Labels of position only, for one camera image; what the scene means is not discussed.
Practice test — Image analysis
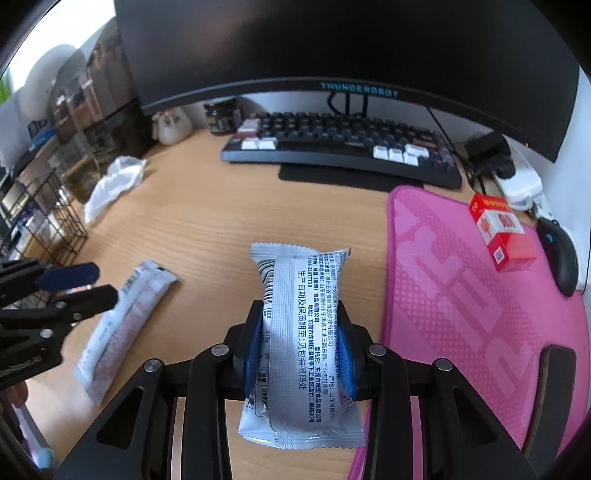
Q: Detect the dark glass jar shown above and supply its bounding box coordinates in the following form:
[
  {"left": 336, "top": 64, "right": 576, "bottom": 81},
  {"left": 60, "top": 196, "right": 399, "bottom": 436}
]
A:
[{"left": 204, "top": 98, "right": 243, "bottom": 136}]

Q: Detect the black mechanical keyboard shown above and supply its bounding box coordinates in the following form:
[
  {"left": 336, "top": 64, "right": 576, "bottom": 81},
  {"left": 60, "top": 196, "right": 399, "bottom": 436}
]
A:
[{"left": 221, "top": 112, "right": 462, "bottom": 190}]

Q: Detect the black power cable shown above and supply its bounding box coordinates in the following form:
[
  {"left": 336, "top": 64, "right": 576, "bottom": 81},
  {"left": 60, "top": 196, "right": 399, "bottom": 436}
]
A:
[{"left": 427, "top": 108, "right": 483, "bottom": 188}]

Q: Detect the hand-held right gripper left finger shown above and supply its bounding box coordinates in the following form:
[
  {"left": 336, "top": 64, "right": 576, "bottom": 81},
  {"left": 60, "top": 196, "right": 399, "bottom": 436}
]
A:
[{"left": 53, "top": 300, "right": 266, "bottom": 480}]

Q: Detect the white power strip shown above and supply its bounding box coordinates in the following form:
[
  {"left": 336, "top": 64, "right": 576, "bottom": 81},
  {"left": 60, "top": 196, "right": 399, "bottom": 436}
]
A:
[{"left": 494, "top": 157, "right": 548, "bottom": 210}]

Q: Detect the clear display cabinet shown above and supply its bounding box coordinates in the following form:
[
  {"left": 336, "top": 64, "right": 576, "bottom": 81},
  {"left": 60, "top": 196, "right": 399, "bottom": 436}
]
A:
[{"left": 46, "top": 23, "right": 155, "bottom": 204}]

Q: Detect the pink mouse pad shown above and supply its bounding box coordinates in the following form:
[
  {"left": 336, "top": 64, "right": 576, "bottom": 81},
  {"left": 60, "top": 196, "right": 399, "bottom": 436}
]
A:
[{"left": 346, "top": 185, "right": 591, "bottom": 480}]

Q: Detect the black computer mouse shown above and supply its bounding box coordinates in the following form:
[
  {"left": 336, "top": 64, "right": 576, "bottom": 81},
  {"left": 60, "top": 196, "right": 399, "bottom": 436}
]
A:
[{"left": 536, "top": 217, "right": 580, "bottom": 297}]

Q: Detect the silver snack packet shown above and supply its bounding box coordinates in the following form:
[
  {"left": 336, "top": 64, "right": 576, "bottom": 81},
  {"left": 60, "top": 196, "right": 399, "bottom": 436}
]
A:
[{"left": 238, "top": 242, "right": 365, "bottom": 450}]

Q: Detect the crumpled white tissue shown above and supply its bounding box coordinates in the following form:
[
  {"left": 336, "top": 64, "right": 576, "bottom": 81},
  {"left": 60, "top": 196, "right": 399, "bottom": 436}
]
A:
[{"left": 83, "top": 156, "right": 147, "bottom": 225}]

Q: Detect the long silver white packet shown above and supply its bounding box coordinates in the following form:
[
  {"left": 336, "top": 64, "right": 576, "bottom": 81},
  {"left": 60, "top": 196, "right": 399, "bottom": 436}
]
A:
[{"left": 73, "top": 260, "right": 176, "bottom": 407}]

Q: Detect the black wire basket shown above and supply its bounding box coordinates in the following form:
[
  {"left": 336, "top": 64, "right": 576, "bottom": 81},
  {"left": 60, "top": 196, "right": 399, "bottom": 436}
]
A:
[{"left": 0, "top": 178, "right": 88, "bottom": 280}]

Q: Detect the cream plush figure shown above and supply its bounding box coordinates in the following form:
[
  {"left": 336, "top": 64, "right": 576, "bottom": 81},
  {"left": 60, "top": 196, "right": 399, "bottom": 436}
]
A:
[{"left": 152, "top": 108, "right": 192, "bottom": 146}]

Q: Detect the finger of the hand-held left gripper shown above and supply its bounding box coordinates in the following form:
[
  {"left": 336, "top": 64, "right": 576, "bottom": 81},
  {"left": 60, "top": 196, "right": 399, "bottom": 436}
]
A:
[
  {"left": 0, "top": 285, "right": 120, "bottom": 344},
  {"left": 0, "top": 259, "right": 100, "bottom": 306}
]

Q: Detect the black power adapter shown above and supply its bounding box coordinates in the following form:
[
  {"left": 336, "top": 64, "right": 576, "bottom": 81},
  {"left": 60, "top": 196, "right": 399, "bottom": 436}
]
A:
[{"left": 464, "top": 131, "right": 515, "bottom": 178}]

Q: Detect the black rounded pad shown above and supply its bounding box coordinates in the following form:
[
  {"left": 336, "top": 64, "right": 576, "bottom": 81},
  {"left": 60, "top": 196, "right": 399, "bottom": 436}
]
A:
[{"left": 522, "top": 344, "right": 578, "bottom": 480}]

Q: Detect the red and white box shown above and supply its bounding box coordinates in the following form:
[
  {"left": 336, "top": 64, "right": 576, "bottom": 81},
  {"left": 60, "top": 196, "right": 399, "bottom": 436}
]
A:
[{"left": 468, "top": 193, "right": 537, "bottom": 273}]

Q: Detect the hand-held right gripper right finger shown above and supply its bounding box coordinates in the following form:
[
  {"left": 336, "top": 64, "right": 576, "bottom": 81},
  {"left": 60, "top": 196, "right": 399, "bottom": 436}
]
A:
[{"left": 337, "top": 300, "right": 539, "bottom": 480}]

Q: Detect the black monitor stand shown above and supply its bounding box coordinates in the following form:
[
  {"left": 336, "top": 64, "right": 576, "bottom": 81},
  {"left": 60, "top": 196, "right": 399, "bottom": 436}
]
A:
[{"left": 328, "top": 91, "right": 369, "bottom": 117}]

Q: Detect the black computer monitor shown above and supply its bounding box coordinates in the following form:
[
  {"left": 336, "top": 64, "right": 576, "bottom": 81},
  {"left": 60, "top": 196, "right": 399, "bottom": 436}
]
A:
[{"left": 113, "top": 0, "right": 580, "bottom": 162}]

